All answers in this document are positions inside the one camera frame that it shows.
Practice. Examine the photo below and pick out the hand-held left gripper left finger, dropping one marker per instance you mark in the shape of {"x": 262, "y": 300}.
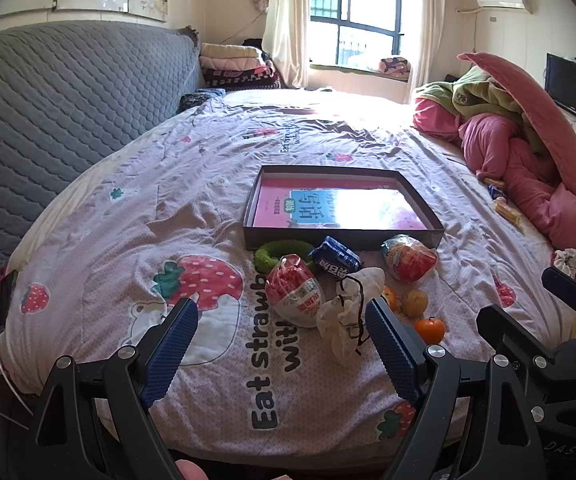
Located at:
{"x": 172, "y": 345}

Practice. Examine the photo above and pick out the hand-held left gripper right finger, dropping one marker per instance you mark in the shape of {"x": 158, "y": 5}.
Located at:
{"x": 393, "y": 355}

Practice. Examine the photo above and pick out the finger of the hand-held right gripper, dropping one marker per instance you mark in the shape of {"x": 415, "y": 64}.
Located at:
{"x": 513, "y": 332}
{"x": 568, "y": 287}

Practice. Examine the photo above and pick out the orange mandarin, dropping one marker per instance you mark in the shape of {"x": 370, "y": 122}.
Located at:
{"x": 392, "y": 299}
{"x": 430, "y": 332}

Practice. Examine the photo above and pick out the yellow pear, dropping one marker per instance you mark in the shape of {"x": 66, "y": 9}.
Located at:
{"x": 414, "y": 304}

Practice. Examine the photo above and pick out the white plastic bag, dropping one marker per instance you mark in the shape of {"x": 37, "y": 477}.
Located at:
{"x": 338, "y": 320}

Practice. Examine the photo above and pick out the orange and blue snack bag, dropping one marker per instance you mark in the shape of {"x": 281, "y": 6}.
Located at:
{"x": 410, "y": 260}

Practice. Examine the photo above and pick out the red and white snack bag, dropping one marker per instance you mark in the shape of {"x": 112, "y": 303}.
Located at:
{"x": 293, "y": 290}

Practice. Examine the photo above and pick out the grey shallow cardboard box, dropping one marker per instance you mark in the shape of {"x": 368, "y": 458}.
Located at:
{"x": 343, "y": 237}

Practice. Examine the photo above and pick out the person's left hand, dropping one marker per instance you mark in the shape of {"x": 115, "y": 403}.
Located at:
{"x": 191, "y": 471}

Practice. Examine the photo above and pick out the white crumpled cloth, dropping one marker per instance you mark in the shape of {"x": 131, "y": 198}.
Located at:
{"x": 566, "y": 262}

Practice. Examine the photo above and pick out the yellow snack packet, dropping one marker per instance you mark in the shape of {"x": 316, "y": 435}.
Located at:
{"x": 508, "y": 212}

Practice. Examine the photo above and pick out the small blue snack packet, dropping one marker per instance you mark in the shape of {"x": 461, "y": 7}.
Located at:
{"x": 496, "y": 192}

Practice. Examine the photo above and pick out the orange snack packet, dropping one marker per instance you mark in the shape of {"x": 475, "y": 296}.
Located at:
{"x": 494, "y": 181}

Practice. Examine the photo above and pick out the pink quilt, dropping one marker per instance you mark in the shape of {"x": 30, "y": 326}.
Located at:
{"x": 493, "y": 140}

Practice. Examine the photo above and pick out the black phone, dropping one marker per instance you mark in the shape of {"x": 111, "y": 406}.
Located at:
{"x": 0, "y": 305}

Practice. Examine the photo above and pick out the black television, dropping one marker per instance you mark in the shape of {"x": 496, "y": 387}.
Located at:
{"x": 573, "y": 90}

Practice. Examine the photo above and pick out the green blanket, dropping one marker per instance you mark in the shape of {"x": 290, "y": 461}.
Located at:
{"x": 483, "y": 95}

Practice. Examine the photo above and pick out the dark pillow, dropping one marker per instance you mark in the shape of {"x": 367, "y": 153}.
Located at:
{"x": 200, "y": 99}

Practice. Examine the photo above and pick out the grey quilted headboard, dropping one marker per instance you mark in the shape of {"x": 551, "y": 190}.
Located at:
{"x": 67, "y": 100}

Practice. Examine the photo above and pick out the dark checked folded blanket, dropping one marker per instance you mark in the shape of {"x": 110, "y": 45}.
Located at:
{"x": 243, "y": 80}

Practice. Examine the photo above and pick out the patterned folded blanket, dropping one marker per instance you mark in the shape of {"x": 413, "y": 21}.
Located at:
{"x": 395, "y": 66}

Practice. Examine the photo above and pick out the pink folded blanket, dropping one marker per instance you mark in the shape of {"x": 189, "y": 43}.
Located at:
{"x": 233, "y": 64}

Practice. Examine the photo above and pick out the cream folded blanket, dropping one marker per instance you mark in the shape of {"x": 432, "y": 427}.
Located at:
{"x": 227, "y": 51}

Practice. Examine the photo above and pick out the cream curtain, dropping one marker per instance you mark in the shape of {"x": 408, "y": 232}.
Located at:
{"x": 285, "y": 35}
{"x": 428, "y": 20}

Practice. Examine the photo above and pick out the dark cloth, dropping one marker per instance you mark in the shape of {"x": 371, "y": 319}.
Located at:
{"x": 255, "y": 46}

